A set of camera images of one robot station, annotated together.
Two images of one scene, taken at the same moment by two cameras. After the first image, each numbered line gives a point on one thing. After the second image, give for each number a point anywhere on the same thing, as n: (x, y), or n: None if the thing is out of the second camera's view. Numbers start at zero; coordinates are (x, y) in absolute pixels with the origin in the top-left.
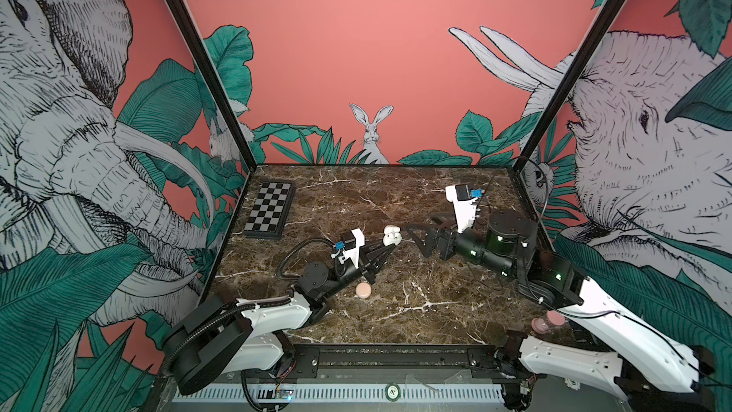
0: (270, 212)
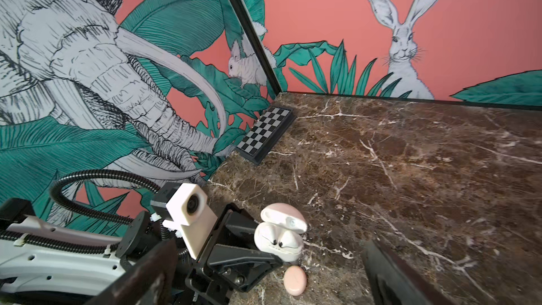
0: (256, 141)
